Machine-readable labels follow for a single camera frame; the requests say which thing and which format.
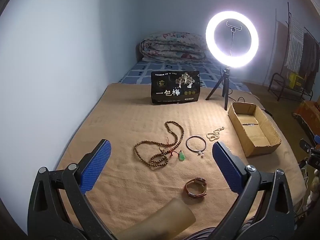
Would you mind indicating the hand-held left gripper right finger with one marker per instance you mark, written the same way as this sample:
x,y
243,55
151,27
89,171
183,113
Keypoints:
x,y
227,165

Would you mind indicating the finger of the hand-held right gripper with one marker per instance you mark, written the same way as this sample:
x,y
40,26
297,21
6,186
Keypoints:
x,y
306,145

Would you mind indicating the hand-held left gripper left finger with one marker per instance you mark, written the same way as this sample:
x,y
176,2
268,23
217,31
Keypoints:
x,y
96,165

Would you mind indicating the thin black bangle with charm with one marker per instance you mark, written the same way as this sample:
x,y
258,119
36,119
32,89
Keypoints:
x,y
200,153

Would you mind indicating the brown leather wrist watch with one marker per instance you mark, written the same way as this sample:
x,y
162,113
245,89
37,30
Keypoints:
x,y
197,195

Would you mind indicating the cardboard box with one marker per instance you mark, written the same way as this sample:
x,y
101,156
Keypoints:
x,y
260,132

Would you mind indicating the beige plush toy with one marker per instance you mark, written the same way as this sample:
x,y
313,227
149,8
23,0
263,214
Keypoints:
x,y
315,185

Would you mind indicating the orange brown carton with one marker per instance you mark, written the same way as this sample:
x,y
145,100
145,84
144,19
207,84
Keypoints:
x,y
308,112

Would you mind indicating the yellow box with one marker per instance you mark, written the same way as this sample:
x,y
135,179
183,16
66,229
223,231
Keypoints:
x,y
296,80

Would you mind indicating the black metal floor rack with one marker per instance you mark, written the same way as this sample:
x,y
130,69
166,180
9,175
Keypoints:
x,y
275,85

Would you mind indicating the black tripod stand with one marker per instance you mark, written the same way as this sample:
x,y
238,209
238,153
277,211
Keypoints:
x,y
226,80

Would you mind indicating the dark hanging clothes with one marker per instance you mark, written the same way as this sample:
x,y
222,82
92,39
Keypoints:
x,y
310,60

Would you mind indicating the beige translucent tube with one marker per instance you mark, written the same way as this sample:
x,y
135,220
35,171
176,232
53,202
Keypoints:
x,y
162,220

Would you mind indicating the black printed bag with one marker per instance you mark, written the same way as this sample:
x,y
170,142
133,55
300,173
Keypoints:
x,y
175,92

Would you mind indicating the white hanging towel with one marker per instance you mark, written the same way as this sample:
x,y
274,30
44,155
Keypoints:
x,y
295,45

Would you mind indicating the blue patterned bed sheet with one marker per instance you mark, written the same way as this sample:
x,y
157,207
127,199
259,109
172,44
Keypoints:
x,y
140,72

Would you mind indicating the folded floral quilt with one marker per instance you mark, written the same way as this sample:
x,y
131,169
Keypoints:
x,y
172,47

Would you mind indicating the black clothes rack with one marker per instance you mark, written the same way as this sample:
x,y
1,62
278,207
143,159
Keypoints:
x,y
289,12

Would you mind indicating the metal phone clamp holder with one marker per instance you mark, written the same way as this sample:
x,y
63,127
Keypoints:
x,y
234,30

